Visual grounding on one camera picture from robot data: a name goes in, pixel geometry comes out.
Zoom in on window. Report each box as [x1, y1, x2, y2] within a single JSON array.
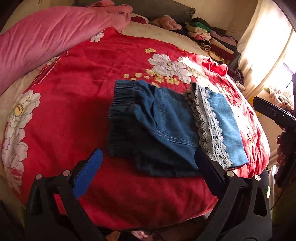
[[282, 62, 296, 78]]

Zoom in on blue denim pants with lace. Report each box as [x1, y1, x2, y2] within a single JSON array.
[[107, 79, 249, 178]]

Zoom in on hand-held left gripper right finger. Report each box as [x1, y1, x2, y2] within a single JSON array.
[[195, 149, 272, 241]]

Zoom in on person's right hand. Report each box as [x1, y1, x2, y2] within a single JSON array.
[[276, 132, 289, 165]]

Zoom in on pink quilt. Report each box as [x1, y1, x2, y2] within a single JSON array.
[[0, 0, 133, 95]]

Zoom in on patterned windowsill cloth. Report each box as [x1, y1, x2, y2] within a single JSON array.
[[265, 85, 295, 112]]

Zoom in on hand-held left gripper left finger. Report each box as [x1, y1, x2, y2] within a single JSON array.
[[24, 149, 105, 241]]

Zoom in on grey bed headboard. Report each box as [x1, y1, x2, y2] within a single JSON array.
[[72, 0, 196, 22]]

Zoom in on pile of folded clothes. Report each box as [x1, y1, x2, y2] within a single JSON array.
[[183, 17, 241, 65]]

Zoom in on pink fluffy cloth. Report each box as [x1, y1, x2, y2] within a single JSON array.
[[151, 15, 183, 30]]

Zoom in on dark purple clothes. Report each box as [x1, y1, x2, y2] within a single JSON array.
[[228, 68, 245, 85]]

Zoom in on red floral blanket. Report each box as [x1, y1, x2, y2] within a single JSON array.
[[1, 27, 271, 231]]

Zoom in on dark red cloth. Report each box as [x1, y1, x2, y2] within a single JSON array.
[[131, 14, 149, 25]]

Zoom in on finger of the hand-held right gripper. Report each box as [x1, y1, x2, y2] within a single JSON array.
[[253, 96, 296, 129]]

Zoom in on cream curtain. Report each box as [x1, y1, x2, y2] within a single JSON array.
[[237, 0, 296, 98]]

